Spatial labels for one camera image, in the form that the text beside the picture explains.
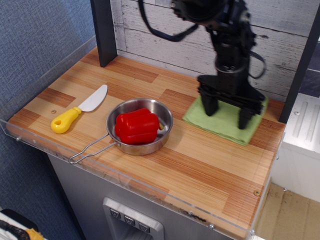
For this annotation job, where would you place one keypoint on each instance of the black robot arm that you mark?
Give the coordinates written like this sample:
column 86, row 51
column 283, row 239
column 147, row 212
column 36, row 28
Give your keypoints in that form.
column 228, row 23

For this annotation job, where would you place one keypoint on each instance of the dark right frame post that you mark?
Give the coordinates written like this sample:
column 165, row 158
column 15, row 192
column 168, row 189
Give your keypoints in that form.
column 304, row 62

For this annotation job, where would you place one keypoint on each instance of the grey cabinet with dispenser panel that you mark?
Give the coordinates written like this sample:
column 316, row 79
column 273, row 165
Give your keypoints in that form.
column 86, row 192

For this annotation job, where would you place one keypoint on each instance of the steel pan with wire handle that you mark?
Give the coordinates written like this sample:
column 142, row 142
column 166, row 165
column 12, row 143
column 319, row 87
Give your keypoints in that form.
column 165, row 117

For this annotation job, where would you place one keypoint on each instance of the clear acrylic table guard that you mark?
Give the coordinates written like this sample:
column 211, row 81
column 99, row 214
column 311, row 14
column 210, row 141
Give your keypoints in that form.
column 65, row 100

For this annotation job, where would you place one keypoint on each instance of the white appliance at right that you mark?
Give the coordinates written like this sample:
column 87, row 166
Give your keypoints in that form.
column 297, row 164

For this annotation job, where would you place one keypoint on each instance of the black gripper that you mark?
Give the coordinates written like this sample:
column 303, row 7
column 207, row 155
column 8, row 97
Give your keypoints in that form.
column 232, row 87

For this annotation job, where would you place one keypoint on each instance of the dark frame post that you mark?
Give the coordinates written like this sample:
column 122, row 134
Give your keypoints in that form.
column 304, row 62
column 104, row 31

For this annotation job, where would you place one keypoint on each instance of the green cloth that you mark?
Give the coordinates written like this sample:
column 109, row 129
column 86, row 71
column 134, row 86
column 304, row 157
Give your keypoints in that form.
column 224, row 122

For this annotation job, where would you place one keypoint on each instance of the dark left frame post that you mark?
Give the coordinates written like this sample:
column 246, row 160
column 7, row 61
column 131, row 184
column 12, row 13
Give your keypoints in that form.
column 104, row 31

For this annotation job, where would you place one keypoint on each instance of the yellow object bottom left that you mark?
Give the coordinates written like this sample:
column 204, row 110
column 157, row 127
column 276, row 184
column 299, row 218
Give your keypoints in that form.
column 34, row 235

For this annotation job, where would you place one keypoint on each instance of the red toy bell pepper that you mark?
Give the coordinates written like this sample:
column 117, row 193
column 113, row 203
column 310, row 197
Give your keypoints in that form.
column 137, row 127

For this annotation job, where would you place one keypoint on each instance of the yellow handled toy knife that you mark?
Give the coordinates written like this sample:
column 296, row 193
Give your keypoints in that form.
column 63, row 122

